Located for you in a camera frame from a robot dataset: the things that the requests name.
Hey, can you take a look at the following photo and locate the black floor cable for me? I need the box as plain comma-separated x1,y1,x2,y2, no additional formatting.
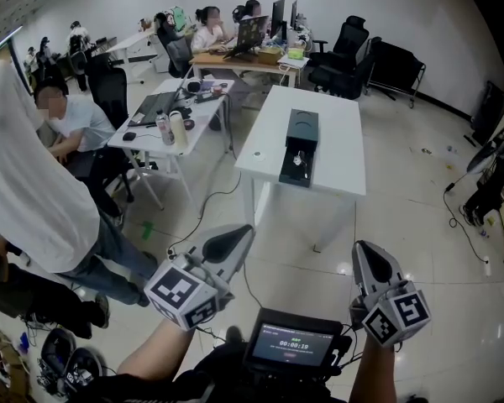
442,173,491,264

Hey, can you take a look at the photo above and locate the person's right forearm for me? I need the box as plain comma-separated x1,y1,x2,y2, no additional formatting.
349,337,401,403

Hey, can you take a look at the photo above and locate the dark green container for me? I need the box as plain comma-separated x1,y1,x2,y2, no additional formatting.
277,107,321,189

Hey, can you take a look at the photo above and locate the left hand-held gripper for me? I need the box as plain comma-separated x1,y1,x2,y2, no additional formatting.
144,223,256,332

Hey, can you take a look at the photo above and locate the black office chair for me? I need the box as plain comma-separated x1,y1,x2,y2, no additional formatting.
307,14,370,97
318,35,384,101
85,52,130,130

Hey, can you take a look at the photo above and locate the black open laptop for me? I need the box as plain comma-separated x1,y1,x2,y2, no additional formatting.
128,65,195,128

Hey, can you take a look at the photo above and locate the spare gripper equipment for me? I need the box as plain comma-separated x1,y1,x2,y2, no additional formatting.
36,327,105,397

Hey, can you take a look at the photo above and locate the laptop with stickers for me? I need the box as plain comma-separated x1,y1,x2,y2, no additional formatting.
223,14,270,60

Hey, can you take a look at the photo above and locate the person's black shoe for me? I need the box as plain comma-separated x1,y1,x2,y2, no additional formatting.
225,325,245,346

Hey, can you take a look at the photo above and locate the black chair with grey cushion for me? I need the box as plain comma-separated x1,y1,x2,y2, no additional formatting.
155,12,195,80

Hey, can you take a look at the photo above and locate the black chest-mounted monitor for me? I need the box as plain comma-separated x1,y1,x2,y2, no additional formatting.
242,307,346,378

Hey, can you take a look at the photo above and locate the cream thermos bottle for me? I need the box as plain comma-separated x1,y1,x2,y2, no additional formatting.
168,110,190,149

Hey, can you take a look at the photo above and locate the black flat panel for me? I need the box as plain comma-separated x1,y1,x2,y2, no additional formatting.
471,80,504,145

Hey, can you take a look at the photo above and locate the white table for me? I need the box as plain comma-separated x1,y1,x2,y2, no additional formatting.
234,84,367,252

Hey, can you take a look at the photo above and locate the wooden desk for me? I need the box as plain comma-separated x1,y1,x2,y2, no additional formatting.
190,50,304,88

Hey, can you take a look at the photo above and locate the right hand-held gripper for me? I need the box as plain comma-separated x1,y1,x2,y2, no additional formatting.
349,240,433,348

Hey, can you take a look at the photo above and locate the black cable under table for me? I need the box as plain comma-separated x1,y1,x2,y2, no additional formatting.
166,170,243,256

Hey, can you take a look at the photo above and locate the black folding cot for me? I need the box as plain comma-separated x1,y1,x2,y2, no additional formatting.
365,39,428,109

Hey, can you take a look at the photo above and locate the small silver tool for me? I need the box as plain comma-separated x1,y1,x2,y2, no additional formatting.
291,150,310,180

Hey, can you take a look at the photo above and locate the white desk with laptop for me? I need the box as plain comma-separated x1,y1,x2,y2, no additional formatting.
108,77,236,210

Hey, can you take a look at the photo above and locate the cardboard box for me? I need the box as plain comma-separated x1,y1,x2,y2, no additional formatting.
257,47,283,65

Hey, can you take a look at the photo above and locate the standing fan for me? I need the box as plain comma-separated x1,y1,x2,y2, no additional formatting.
444,118,504,193

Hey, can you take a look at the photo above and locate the person's black clothing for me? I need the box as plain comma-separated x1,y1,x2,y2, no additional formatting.
78,342,429,403

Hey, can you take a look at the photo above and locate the person's left forearm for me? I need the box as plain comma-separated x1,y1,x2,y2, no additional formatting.
116,317,197,382

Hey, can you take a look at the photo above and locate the clear bottle red label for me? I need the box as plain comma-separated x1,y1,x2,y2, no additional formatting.
155,111,176,146

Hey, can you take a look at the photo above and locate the green backpack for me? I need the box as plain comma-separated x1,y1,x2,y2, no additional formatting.
166,6,189,32

